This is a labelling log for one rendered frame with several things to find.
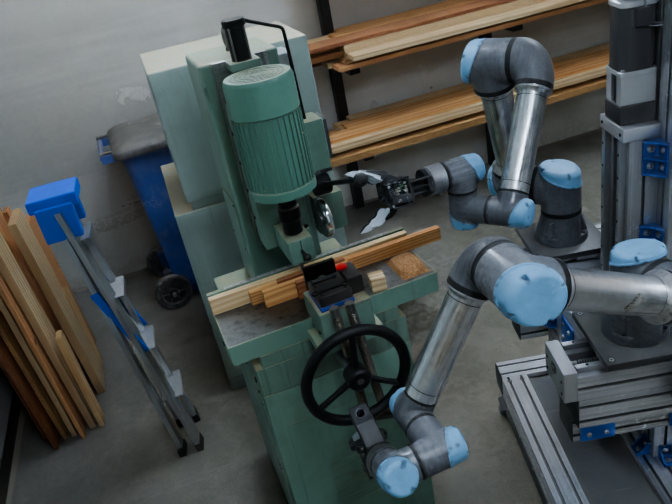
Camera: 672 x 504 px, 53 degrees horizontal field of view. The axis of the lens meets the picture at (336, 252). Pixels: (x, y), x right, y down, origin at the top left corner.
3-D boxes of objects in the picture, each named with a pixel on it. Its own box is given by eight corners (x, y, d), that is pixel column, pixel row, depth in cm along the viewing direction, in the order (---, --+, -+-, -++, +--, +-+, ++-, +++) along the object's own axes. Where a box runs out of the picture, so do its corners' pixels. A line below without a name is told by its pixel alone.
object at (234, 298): (213, 315, 185) (208, 300, 182) (212, 312, 187) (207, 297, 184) (409, 247, 199) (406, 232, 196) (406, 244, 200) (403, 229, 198)
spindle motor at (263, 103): (261, 212, 167) (229, 90, 152) (244, 190, 182) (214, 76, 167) (326, 191, 171) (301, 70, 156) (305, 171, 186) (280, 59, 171)
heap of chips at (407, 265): (403, 280, 183) (402, 272, 182) (384, 262, 194) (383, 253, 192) (431, 270, 185) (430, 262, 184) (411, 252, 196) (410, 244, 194)
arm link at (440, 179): (431, 162, 173) (439, 193, 175) (415, 167, 172) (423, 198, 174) (444, 162, 166) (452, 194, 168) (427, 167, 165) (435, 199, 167)
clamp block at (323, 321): (324, 346, 169) (317, 317, 164) (307, 320, 180) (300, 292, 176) (378, 326, 172) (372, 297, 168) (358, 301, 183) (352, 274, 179)
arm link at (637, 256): (639, 274, 163) (641, 225, 156) (681, 300, 151) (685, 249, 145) (597, 290, 161) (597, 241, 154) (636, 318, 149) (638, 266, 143)
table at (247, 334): (240, 388, 165) (234, 369, 162) (215, 327, 191) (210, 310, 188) (457, 305, 179) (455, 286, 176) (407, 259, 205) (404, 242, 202)
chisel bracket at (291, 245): (294, 271, 181) (287, 243, 177) (279, 250, 193) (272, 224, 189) (319, 262, 183) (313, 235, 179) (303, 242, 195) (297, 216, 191)
